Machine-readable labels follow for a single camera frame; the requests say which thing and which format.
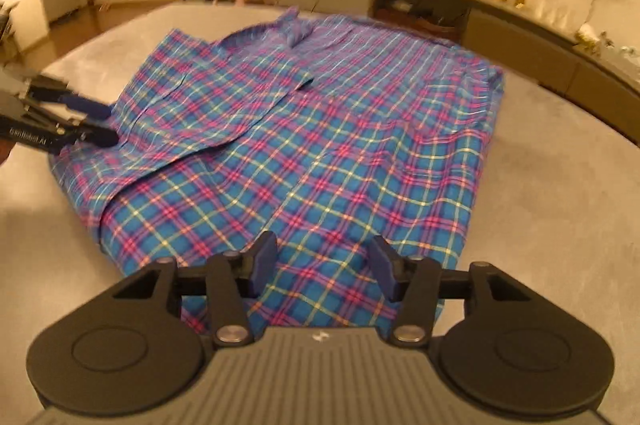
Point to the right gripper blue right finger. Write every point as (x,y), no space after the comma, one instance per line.
(388,268)

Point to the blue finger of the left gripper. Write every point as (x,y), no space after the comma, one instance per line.
(96,135)
(93,109)

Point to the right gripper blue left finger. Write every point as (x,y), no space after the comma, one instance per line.
(258,263)

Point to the blue pink plaid shirt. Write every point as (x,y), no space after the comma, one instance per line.
(326,132)

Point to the glass cups on tray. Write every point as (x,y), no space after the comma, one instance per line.
(553,13)

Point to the grey brown TV cabinet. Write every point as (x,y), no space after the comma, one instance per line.
(553,58)

